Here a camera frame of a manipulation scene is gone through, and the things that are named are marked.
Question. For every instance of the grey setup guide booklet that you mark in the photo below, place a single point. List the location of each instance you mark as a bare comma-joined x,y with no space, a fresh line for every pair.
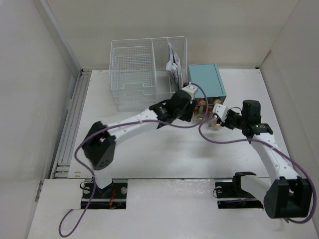
173,69

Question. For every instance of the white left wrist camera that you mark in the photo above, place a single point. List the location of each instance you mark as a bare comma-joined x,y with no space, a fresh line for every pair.
191,89

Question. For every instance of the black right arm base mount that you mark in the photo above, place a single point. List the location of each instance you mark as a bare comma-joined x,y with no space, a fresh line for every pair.
230,195

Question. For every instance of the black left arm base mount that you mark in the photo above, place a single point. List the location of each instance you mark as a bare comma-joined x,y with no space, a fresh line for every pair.
114,197

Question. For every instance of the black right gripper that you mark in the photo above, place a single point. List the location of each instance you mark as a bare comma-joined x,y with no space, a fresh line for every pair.
225,124

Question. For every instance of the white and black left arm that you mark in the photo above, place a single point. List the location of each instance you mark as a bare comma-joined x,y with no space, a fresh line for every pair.
100,143

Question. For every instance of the aluminium rail frame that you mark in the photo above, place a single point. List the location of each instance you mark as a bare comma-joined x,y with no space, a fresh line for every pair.
66,141

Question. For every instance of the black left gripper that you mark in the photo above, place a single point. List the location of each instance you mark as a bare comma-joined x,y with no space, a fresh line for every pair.
189,107

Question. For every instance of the teal mini drawer cabinet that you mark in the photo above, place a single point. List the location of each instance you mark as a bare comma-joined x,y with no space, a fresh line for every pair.
208,77

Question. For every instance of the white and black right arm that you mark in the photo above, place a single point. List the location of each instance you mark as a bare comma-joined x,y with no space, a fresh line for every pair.
288,195

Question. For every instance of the white wire mesh organizer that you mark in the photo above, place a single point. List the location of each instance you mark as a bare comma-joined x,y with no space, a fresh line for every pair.
137,71

